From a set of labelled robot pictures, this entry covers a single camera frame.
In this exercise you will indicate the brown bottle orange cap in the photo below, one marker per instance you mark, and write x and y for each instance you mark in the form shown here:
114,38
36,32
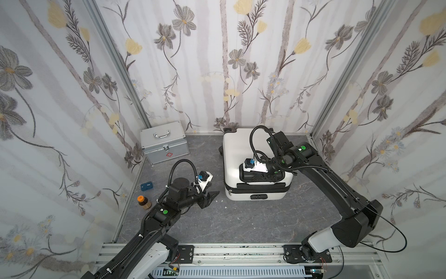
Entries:
143,202

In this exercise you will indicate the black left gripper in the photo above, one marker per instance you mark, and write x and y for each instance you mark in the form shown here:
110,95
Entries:
205,199

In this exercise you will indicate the small blue box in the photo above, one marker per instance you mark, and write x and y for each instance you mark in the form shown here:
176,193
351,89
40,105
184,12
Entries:
146,186

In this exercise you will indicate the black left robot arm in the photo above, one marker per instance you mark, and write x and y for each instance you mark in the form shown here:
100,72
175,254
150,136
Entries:
151,246

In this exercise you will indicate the white perforated cable duct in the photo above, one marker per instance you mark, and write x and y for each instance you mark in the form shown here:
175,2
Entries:
234,272

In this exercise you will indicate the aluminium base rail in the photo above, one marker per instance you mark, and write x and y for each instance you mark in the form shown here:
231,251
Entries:
271,254

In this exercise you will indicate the white hard-shell suitcase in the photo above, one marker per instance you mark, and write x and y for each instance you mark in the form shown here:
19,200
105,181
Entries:
235,149

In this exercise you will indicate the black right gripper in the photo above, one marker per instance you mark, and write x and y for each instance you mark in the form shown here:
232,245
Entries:
246,172

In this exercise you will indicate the silver aluminium case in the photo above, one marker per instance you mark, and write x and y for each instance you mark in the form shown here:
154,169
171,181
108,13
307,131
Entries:
164,142

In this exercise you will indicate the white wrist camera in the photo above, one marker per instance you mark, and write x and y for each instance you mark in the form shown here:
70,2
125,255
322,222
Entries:
204,179
252,165

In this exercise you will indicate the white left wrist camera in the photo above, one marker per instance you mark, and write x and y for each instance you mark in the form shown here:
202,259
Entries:
204,179

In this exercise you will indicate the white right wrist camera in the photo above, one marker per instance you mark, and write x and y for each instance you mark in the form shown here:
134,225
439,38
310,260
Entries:
252,165

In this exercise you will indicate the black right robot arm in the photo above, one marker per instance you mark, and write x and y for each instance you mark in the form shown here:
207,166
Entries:
359,216

